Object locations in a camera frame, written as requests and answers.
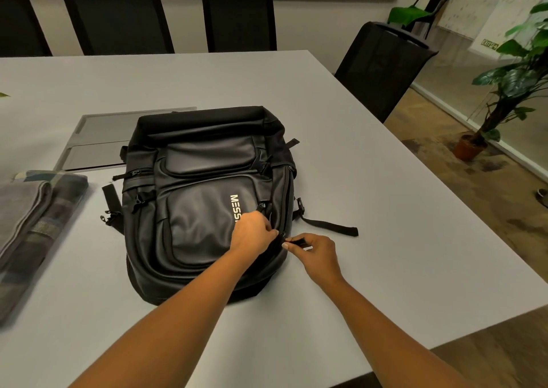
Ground person's left hand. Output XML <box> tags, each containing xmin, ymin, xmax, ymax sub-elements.
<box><xmin>229</xmin><ymin>210</ymin><xmax>281</xmax><ymax>269</ymax></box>

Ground person's right hand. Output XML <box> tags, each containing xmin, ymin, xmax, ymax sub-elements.
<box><xmin>281</xmin><ymin>232</ymin><xmax>346</xmax><ymax>290</ymax></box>

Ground black backpack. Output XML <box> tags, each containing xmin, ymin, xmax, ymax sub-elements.
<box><xmin>100</xmin><ymin>105</ymin><xmax>360</xmax><ymax>307</ymax></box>

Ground plaid flannel shirt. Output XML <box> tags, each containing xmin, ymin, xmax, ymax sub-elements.
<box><xmin>0</xmin><ymin>169</ymin><xmax>90</xmax><ymax>327</ymax></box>

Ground grey towel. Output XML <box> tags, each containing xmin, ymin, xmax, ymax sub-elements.
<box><xmin>0</xmin><ymin>180</ymin><xmax>54</xmax><ymax>269</ymax></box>

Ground person's left forearm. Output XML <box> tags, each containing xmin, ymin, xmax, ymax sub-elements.
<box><xmin>68</xmin><ymin>250</ymin><xmax>259</xmax><ymax>388</ymax></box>

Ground person's right forearm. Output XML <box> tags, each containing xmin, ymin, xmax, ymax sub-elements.
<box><xmin>319</xmin><ymin>272</ymin><xmax>477</xmax><ymax>388</ymax></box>

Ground tall green leafy plant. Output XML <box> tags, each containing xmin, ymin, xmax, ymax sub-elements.
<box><xmin>470</xmin><ymin>2</ymin><xmax>548</xmax><ymax>144</ymax></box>

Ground grey table cable box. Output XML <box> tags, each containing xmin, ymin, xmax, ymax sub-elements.
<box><xmin>53</xmin><ymin>107</ymin><xmax>198</xmax><ymax>173</ymax></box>

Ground black chair with top handle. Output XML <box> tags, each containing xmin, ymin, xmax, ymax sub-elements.
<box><xmin>333</xmin><ymin>20</ymin><xmax>441</xmax><ymax>124</ymax></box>

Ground black frame chair green seat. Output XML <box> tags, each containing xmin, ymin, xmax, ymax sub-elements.
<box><xmin>387</xmin><ymin>0</ymin><xmax>465</xmax><ymax>40</ymax></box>

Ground white wall poster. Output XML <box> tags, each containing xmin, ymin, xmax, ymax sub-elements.
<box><xmin>466</xmin><ymin>0</ymin><xmax>548</xmax><ymax>57</ymax></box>
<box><xmin>436</xmin><ymin>0</ymin><xmax>513</xmax><ymax>40</ymax></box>

